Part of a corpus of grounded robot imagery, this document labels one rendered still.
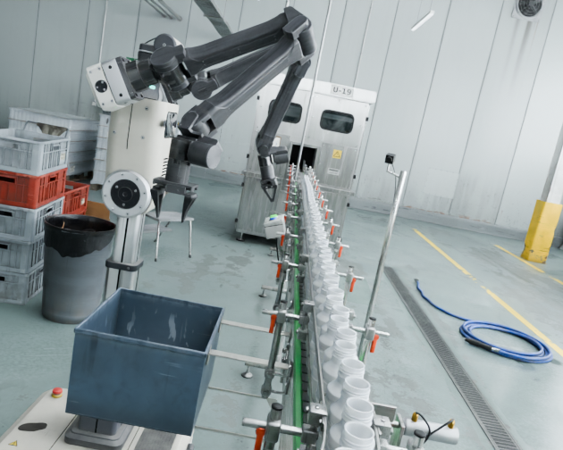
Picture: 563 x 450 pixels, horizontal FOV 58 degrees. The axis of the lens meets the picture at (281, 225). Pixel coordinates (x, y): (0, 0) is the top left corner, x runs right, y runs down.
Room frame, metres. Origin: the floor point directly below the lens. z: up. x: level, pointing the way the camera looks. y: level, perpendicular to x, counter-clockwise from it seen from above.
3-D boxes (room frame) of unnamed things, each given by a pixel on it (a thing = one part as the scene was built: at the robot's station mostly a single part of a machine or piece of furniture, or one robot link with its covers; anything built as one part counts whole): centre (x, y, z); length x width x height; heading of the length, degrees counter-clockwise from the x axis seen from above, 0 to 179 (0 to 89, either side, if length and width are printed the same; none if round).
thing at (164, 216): (5.12, 1.23, 0.21); 0.61 x 0.47 x 0.41; 54
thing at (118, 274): (1.72, 0.51, 0.74); 0.11 x 0.11 x 0.40; 1
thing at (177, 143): (1.26, 0.27, 1.39); 0.07 x 0.06 x 0.07; 64
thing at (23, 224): (3.49, 1.83, 0.55); 0.61 x 0.41 x 0.22; 8
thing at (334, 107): (7.01, -0.09, 1.05); 1.60 x 1.40 x 2.10; 1
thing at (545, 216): (9.31, -4.67, 0.55); 0.40 x 0.40 x 1.10; 1
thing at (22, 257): (3.49, 1.83, 0.33); 0.61 x 0.41 x 0.22; 7
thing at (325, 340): (0.91, -0.14, 1.08); 0.06 x 0.06 x 0.17
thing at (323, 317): (1.03, -0.14, 1.08); 0.06 x 0.06 x 0.17
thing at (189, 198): (1.26, 0.26, 1.26); 0.07 x 0.07 x 0.09; 89
